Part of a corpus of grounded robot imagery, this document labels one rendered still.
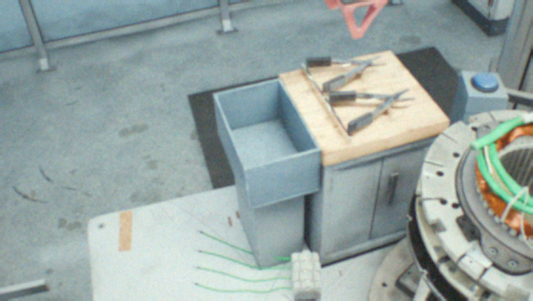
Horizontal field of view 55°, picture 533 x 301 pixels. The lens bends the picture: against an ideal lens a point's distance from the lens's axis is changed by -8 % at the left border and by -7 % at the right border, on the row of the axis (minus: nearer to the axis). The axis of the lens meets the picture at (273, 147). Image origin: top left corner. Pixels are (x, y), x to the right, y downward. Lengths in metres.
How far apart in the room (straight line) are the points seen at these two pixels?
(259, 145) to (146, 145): 1.53
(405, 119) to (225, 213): 0.41
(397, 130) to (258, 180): 0.21
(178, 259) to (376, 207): 0.36
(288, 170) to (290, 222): 0.15
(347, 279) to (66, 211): 1.47
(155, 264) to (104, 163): 1.38
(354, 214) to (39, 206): 1.61
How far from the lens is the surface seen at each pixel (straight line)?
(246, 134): 0.88
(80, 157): 2.40
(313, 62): 0.85
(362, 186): 0.83
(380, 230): 0.95
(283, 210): 0.84
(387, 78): 0.87
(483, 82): 0.94
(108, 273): 1.00
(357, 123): 0.74
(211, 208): 1.05
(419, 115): 0.81
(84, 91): 2.76
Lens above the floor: 1.58
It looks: 44 degrees down
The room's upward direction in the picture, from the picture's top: 2 degrees counter-clockwise
